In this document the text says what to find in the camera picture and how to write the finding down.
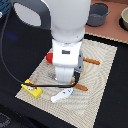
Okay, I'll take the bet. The beige bowl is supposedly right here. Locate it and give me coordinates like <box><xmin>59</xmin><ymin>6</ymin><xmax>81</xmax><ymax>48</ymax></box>
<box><xmin>121</xmin><ymin>7</ymin><xmax>128</xmax><ymax>31</ymax></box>

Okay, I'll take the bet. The pink wooden tray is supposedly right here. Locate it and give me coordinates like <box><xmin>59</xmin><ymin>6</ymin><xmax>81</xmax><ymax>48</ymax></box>
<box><xmin>85</xmin><ymin>2</ymin><xmax>128</xmax><ymax>43</ymax></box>

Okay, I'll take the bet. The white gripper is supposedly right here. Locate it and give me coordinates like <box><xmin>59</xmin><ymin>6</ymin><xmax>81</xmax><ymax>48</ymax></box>
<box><xmin>52</xmin><ymin>40</ymin><xmax>83</xmax><ymax>84</ymax></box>

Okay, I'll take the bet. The large grey pot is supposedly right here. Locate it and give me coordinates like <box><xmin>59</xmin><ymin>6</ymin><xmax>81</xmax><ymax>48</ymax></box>
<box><xmin>87</xmin><ymin>3</ymin><xmax>110</xmax><ymax>27</ymax></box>

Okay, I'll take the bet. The beige woven placemat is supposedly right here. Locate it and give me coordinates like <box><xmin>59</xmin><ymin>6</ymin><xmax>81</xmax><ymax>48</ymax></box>
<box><xmin>16</xmin><ymin>39</ymin><xmax>117</xmax><ymax>128</ymax></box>

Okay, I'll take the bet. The fork with wooden handle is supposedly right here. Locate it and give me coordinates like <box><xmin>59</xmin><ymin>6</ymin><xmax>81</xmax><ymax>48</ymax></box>
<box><xmin>47</xmin><ymin>72</ymin><xmax>89</xmax><ymax>92</ymax></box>

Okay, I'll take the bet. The yellow toy butter box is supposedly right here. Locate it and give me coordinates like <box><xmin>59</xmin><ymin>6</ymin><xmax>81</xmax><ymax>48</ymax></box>
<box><xmin>21</xmin><ymin>79</ymin><xmax>42</xmax><ymax>98</ymax></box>

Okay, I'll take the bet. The knife with wooden handle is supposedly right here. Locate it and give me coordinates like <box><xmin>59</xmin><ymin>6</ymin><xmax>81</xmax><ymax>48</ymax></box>
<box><xmin>83</xmin><ymin>57</ymin><xmax>100</xmax><ymax>65</ymax></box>

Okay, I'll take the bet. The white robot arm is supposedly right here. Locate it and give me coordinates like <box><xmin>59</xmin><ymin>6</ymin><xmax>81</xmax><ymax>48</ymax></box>
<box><xmin>11</xmin><ymin>0</ymin><xmax>91</xmax><ymax>84</ymax></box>

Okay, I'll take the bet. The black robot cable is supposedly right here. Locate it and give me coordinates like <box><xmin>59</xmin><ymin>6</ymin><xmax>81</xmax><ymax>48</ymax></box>
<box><xmin>0</xmin><ymin>6</ymin><xmax>81</xmax><ymax>89</ymax></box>

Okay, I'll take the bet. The red toy tomato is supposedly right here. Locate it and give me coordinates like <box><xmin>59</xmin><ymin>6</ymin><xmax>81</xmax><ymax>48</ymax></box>
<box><xmin>46</xmin><ymin>53</ymin><xmax>53</xmax><ymax>64</ymax></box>

